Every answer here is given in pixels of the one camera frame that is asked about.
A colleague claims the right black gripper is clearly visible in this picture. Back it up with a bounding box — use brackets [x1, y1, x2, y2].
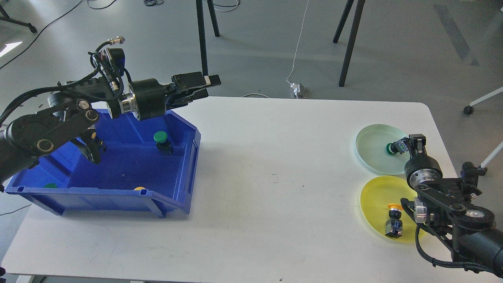
[400, 134, 442, 189]

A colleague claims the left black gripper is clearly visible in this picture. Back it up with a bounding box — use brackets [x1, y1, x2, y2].
[128, 72, 221, 121]

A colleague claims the green button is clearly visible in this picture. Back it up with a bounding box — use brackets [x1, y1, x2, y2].
[153, 131, 174, 155]
[386, 138, 402, 155]

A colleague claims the yellow button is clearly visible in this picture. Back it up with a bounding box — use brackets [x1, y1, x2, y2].
[90, 131, 107, 153]
[385, 204, 403, 239]

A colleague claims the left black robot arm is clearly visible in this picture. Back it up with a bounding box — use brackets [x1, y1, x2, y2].
[0, 36, 221, 182]

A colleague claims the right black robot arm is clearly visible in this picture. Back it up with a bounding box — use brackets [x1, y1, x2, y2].
[387, 134, 503, 277]

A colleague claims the light green plate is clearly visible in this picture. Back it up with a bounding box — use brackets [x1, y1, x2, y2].
[354, 124, 409, 176]

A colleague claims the yellow plate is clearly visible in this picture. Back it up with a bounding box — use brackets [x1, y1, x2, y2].
[360, 176, 417, 243]

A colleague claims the blue plastic bin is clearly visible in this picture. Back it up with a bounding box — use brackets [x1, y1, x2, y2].
[5, 109, 201, 218]

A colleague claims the black tripod left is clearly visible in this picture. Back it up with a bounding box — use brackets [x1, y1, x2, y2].
[195, 0, 220, 76]

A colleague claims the black tripod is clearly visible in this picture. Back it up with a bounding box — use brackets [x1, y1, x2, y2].
[332, 0, 366, 87]
[195, 0, 220, 76]

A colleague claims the white power adapter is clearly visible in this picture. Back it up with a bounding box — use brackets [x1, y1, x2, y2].
[290, 83, 309, 99]

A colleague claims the black tripod right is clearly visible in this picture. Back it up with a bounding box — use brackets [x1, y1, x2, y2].
[332, 0, 366, 87]

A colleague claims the black stand base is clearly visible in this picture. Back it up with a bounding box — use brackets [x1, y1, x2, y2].
[0, 5, 38, 34]

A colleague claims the black floor cable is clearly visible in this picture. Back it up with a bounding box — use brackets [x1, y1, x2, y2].
[0, 0, 117, 69]

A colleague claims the white cable on floor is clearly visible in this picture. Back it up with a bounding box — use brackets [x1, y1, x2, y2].
[240, 0, 310, 98]

